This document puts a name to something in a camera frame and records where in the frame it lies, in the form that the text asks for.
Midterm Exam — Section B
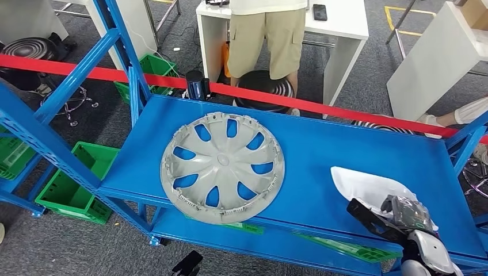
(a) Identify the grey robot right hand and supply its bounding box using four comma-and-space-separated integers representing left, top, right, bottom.
346, 194, 436, 246

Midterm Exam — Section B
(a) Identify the white glossy mirror cover part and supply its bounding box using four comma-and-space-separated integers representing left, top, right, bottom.
330, 166, 439, 232

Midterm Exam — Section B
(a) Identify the blue metal shelf rack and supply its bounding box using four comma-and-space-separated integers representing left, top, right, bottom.
0, 0, 488, 276

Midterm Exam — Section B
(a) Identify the chrome stool base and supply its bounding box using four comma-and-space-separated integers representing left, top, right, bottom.
462, 158, 488, 200

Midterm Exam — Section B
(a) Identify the black round stool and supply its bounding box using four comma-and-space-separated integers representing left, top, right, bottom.
350, 118, 415, 136
233, 70, 295, 115
0, 36, 100, 128

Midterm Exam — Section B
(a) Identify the person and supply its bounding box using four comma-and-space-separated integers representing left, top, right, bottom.
226, 0, 309, 117
416, 97, 488, 165

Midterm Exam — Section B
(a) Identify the white desk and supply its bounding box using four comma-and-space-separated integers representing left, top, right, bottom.
195, 0, 370, 120
0, 0, 70, 45
84, 0, 159, 72
386, 0, 488, 122

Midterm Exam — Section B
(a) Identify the red barrier belt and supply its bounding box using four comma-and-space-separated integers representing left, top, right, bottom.
0, 53, 488, 145

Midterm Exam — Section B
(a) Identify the grey plastic wheel cover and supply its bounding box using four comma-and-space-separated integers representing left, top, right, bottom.
160, 111, 286, 225

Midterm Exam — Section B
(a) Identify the brown cardboard box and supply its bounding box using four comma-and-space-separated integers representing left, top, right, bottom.
462, 0, 488, 30

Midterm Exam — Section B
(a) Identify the black phone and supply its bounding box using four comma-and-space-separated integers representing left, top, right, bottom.
312, 3, 329, 22

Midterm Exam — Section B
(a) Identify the orange bag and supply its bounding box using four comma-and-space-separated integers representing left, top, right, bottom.
222, 41, 232, 79

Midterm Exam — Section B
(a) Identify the black barrier post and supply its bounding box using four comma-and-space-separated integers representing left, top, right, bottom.
185, 70, 212, 101

